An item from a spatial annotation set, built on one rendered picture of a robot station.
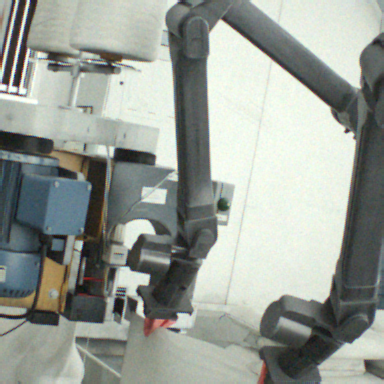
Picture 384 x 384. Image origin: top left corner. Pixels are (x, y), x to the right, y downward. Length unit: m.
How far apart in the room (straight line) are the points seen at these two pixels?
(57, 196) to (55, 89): 4.62
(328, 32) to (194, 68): 5.68
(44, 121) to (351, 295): 0.58
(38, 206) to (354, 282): 0.53
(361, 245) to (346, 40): 6.11
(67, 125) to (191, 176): 0.24
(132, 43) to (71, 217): 0.32
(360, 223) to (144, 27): 0.59
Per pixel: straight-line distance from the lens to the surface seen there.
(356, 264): 1.30
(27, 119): 1.55
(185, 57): 1.57
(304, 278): 7.35
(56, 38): 1.88
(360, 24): 7.45
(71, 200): 1.55
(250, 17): 1.60
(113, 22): 1.63
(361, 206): 1.24
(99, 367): 2.69
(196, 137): 1.62
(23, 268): 1.60
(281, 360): 1.45
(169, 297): 1.74
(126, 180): 1.87
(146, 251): 1.68
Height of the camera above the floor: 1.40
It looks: 3 degrees down
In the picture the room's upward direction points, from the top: 11 degrees clockwise
